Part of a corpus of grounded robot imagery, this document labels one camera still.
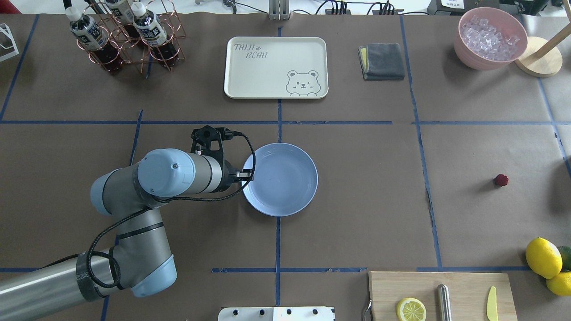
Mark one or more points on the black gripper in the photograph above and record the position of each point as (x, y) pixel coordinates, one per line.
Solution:
(228, 177)

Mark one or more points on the grey yellow cloth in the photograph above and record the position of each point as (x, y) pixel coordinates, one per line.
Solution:
(381, 62)

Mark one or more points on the pink bowl of ice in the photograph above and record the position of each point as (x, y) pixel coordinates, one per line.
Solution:
(489, 38)

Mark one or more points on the wooden stand round base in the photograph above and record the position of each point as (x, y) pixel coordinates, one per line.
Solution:
(541, 58)

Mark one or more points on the yellow lemon front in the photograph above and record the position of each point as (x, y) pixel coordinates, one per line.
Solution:
(543, 258)

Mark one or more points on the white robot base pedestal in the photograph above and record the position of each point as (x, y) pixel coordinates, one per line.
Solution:
(291, 313)

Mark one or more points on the copper wire bottle rack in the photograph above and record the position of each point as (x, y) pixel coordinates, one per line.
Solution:
(133, 51)

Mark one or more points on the lemon half slice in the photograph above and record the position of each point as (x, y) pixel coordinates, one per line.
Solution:
(411, 309)

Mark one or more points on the green avocado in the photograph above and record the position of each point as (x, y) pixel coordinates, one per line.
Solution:
(565, 252)

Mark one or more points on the yellow plastic knife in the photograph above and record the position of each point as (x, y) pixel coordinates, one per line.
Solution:
(492, 310)

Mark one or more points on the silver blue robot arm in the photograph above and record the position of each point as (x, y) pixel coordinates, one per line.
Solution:
(134, 252)

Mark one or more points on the white wire rack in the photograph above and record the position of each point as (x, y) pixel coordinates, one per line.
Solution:
(8, 44)

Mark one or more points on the tea bottle right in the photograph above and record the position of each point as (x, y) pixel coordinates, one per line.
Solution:
(94, 40)

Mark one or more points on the red strawberry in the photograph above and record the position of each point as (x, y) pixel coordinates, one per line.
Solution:
(500, 180)

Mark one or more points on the steel muddler black cap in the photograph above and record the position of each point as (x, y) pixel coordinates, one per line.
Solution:
(443, 294)

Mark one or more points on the cream bear tray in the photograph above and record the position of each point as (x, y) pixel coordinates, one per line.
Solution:
(276, 68)

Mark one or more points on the aluminium frame post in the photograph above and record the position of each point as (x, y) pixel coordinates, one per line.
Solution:
(279, 10)

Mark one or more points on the yellow lemon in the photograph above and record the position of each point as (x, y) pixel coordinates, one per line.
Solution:
(560, 284)
(543, 258)

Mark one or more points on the tea bottle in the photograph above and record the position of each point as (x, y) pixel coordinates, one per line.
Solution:
(150, 28)
(121, 10)
(94, 40)

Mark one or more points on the yellow lemon rear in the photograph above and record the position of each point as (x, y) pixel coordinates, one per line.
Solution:
(560, 284)

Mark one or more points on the tea bottle front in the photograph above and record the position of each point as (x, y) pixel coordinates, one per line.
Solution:
(121, 10)

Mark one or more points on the tea bottle left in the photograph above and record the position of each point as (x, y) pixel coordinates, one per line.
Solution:
(150, 28)

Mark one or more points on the blue plate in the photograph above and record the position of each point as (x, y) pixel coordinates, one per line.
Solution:
(285, 179)

